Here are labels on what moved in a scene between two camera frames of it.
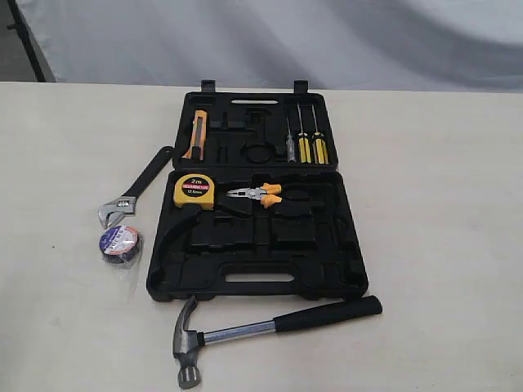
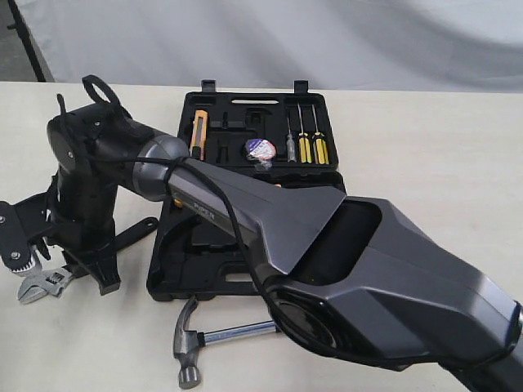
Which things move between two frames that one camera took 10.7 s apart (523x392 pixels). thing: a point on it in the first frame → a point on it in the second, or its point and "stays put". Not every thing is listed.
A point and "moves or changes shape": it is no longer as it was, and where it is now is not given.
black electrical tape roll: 118,244 → 261,153
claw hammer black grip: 187,342 stays put
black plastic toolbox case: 257,207 stays put
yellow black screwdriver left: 303,140 stays put
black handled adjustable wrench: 126,204 moves or changes shape
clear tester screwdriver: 290,147 stays put
